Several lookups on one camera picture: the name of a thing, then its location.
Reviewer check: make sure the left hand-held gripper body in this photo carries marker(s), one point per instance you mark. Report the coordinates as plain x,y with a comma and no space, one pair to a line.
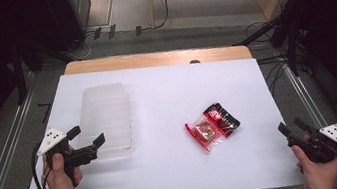
51,140

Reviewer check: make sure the person's right hand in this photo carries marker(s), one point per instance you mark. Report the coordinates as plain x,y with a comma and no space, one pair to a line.
319,171

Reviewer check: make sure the person's left hand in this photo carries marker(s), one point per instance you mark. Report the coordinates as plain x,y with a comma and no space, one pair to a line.
59,185

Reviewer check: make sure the clear plastic container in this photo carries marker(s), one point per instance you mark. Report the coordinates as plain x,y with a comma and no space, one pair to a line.
106,120

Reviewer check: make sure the black red snack packet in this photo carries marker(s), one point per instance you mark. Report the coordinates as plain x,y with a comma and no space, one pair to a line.
224,118

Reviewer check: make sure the white table cover sheet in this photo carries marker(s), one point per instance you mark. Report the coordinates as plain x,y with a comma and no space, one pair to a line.
165,108

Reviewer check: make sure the black metal stand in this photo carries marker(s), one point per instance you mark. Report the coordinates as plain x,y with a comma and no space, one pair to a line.
19,73

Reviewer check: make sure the clear red snack packet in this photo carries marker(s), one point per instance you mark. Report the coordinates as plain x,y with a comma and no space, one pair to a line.
205,133

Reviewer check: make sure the black tripod stand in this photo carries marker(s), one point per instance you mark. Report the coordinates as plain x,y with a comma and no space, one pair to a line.
282,32

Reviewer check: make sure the wooden table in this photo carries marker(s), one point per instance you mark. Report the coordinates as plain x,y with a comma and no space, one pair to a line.
151,59

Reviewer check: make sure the black power plug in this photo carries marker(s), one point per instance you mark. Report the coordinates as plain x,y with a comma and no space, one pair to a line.
138,30
112,30
97,33

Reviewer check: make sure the grey cabinet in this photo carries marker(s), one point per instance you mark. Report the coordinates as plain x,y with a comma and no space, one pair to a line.
79,5

